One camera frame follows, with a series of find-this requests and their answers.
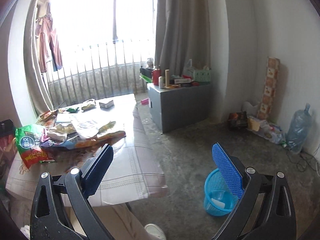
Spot white tissue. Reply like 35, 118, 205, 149
47, 123, 76, 142

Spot green red snack bag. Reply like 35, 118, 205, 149
15, 124, 55, 169

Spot blue orange chip bag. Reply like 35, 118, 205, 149
41, 121, 126, 153

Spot blue plastic waste basket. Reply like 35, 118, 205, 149
203, 168, 238, 217

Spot dark snack box on floor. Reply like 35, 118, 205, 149
227, 111, 248, 130

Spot green candy wrapper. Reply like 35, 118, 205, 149
66, 107, 79, 113

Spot small white box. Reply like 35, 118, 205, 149
99, 99, 114, 109

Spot large clear water jug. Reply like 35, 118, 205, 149
285, 103, 312, 154

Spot white sneaker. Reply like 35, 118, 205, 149
144, 223, 167, 240

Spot grey storage cabinet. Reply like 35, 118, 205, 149
147, 83, 212, 133

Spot left grey curtain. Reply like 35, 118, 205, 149
23, 0, 53, 116

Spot grey curtain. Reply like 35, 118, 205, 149
23, 0, 53, 116
155, 0, 210, 75

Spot green plastic basket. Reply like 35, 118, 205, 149
193, 69, 211, 83

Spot red thermos bottle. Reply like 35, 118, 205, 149
152, 66, 162, 86

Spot tall patterned cardboard box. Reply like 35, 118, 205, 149
257, 57, 280, 120

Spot cardboard tube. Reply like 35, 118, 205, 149
165, 69, 170, 88

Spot hanging pink clothes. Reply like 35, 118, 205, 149
35, 12, 63, 73

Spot right grey curtain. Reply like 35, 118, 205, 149
155, 0, 210, 75

